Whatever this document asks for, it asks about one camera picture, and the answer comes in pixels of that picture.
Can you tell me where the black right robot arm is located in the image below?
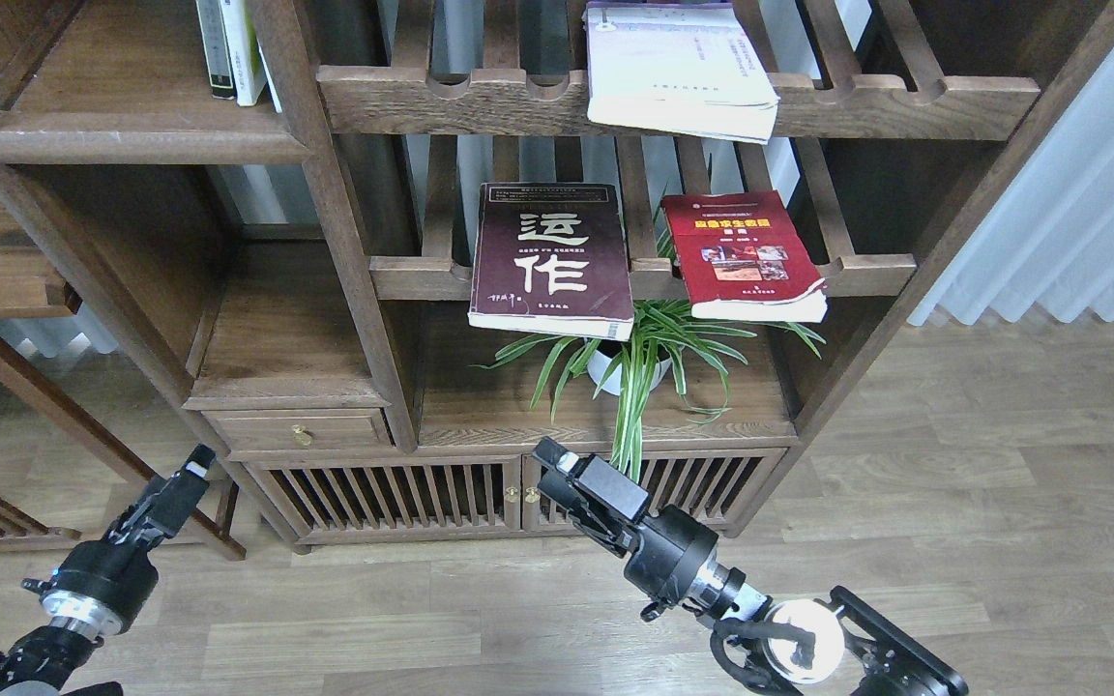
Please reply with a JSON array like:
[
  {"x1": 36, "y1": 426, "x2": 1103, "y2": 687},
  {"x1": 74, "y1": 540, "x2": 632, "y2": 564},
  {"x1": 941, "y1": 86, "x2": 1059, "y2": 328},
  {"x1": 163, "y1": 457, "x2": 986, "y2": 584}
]
[{"x1": 532, "y1": 439, "x2": 969, "y2": 695}]

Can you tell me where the white book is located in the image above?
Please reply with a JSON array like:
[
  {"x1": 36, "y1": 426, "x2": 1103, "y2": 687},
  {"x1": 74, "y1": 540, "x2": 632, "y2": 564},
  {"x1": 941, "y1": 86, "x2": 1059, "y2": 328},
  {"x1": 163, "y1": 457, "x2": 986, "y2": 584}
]
[
  {"x1": 219, "y1": 0, "x2": 267, "y2": 107},
  {"x1": 584, "y1": 1, "x2": 779, "y2": 144}
]

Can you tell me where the white plant pot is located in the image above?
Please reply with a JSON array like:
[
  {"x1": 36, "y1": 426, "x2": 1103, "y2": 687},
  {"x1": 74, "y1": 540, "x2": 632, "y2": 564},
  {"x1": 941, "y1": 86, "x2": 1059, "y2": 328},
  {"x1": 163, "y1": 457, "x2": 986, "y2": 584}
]
[{"x1": 587, "y1": 340, "x2": 672, "y2": 395}]

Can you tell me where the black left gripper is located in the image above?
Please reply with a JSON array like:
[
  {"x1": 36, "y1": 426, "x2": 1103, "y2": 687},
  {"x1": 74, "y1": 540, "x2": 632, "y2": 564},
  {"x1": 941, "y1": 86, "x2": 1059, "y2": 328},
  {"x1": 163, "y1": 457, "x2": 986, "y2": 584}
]
[{"x1": 21, "y1": 444, "x2": 217, "y2": 620}]

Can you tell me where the green spider plant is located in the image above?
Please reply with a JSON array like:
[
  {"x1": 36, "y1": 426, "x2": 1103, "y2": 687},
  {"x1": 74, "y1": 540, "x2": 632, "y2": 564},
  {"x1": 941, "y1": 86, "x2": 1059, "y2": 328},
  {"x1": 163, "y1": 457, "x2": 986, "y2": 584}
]
[{"x1": 491, "y1": 203, "x2": 824, "y2": 480}]

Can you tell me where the grey upright book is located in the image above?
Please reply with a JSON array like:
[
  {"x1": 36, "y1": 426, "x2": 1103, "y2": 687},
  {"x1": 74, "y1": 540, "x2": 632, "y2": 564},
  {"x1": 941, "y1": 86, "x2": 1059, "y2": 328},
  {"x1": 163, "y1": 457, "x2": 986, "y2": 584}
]
[{"x1": 197, "y1": 0, "x2": 236, "y2": 101}]

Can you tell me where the dark wooden bookshelf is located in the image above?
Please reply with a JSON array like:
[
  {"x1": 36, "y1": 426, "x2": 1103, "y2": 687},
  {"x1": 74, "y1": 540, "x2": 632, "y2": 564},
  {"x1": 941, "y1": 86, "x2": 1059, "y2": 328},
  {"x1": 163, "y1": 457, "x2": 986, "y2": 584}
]
[{"x1": 0, "y1": 1, "x2": 1114, "y2": 551}]

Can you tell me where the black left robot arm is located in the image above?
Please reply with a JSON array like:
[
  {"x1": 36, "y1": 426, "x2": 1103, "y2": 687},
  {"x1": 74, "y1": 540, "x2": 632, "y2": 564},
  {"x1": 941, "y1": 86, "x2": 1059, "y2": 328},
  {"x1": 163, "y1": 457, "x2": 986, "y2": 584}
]
[{"x1": 0, "y1": 445, "x2": 216, "y2": 695}]

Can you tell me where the dark brown book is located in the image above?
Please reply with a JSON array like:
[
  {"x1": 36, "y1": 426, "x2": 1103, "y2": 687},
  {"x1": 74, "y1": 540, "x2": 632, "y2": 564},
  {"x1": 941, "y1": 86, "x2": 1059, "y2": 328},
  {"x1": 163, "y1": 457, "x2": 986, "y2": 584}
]
[{"x1": 468, "y1": 184, "x2": 635, "y2": 342}]

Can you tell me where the white upright book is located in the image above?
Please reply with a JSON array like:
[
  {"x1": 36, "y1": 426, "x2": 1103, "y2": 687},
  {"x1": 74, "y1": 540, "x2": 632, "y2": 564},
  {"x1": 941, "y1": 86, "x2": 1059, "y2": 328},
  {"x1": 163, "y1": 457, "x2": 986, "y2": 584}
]
[{"x1": 219, "y1": 0, "x2": 267, "y2": 107}]

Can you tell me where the white curtain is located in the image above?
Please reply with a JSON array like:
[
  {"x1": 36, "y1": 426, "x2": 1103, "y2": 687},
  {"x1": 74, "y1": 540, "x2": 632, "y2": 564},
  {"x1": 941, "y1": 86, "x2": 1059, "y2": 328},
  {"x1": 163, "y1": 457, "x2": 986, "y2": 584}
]
[{"x1": 909, "y1": 48, "x2": 1114, "y2": 326}]

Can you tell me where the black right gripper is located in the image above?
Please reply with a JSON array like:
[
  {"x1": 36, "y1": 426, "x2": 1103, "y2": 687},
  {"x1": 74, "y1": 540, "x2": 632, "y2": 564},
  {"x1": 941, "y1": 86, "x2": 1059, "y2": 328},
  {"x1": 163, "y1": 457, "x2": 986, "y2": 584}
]
[{"x1": 532, "y1": 437, "x2": 720, "y2": 623}]

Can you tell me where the red book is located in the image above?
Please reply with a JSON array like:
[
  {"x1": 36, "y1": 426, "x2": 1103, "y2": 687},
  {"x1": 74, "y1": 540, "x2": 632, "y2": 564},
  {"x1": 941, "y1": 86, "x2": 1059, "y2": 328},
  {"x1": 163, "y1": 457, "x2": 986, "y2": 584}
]
[{"x1": 661, "y1": 190, "x2": 827, "y2": 323}]

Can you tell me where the brass drawer knob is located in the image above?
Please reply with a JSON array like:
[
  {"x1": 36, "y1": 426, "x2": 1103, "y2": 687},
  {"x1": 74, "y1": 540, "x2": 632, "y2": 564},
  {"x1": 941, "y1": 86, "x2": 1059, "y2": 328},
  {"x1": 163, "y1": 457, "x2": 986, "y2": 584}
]
[{"x1": 291, "y1": 423, "x2": 314, "y2": 447}]

